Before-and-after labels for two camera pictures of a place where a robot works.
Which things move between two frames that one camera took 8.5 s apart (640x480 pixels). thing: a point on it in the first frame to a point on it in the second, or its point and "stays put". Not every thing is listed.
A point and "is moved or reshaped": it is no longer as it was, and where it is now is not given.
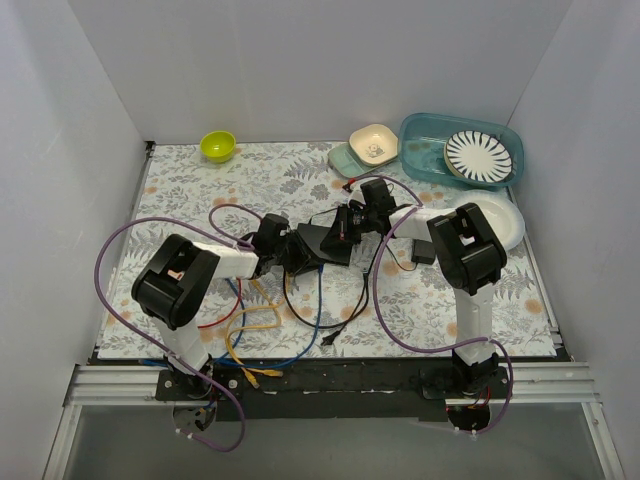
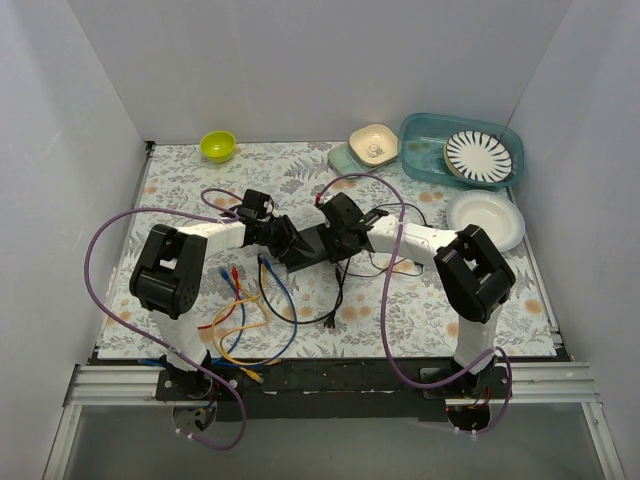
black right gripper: (343, 229) to (329, 240)
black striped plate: (478, 155) stays put
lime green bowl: (218, 146) stays put
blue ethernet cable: (242, 327) stays put
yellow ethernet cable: (238, 329) is moved or reshaped
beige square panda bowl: (375, 144) stays put
